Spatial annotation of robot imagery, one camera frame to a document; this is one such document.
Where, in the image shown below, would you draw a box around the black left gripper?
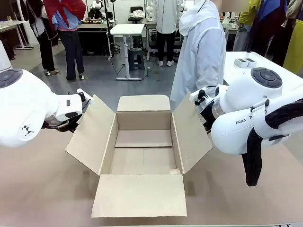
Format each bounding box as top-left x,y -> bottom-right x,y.
62,113 -> 83,133

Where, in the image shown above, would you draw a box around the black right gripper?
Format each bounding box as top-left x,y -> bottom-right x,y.
200,105 -> 215,134

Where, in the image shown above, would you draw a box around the brown cardboard box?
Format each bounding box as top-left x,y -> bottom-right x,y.
65,94 -> 214,218

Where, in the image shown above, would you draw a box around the large white table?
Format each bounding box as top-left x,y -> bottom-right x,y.
223,51 -> 303,100

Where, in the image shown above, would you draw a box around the person in white lab coat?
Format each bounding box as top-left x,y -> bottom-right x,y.
170,0 -> 227,112

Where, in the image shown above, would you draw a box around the person with red scarf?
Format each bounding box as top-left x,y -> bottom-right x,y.
44,0 -> 87,81

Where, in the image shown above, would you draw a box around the person in black-white clothes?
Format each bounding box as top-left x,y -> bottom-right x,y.
25,0 -> 60,76

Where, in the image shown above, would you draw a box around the grey plastic stool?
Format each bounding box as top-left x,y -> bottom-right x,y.
127,47 -> 145,71

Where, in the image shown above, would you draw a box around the black work table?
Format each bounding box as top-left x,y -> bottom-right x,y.
78,22 -> 112,56

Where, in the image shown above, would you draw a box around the white standing desk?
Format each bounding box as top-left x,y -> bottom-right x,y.
110,23 -> 146,81

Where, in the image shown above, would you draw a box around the bystander in white coat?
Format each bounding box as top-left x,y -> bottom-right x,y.
152,0 -> 183,67

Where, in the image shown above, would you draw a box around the person in yellow garment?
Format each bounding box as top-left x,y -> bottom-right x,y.
283,18 -> 303,75

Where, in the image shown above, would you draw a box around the person in yellow-green jacket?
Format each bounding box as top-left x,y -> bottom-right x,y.
233,0 -> 261,52

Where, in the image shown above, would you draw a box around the person in dark blue apron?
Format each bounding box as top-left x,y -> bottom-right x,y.
250,0 -> 296,67

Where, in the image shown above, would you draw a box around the white side table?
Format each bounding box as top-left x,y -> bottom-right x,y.
0,20 -> 34,50

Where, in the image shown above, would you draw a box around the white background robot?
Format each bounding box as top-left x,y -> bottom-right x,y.
91,0 -> 107,19

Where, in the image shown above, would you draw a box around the black chair with white cloth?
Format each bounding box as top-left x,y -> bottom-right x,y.
127,6 -> 145,23

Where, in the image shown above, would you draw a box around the dark left arm cable bundle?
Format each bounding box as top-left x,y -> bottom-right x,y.
42,118 -> 70,130

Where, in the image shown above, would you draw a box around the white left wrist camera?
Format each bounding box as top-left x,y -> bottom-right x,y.
76,88 -> 95,112

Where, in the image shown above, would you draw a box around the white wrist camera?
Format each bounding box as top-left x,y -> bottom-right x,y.
190,89 -> 215,106
76,88 -> 95,112

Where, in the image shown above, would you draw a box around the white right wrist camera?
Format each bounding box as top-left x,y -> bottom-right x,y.
190,89 -> 215,106

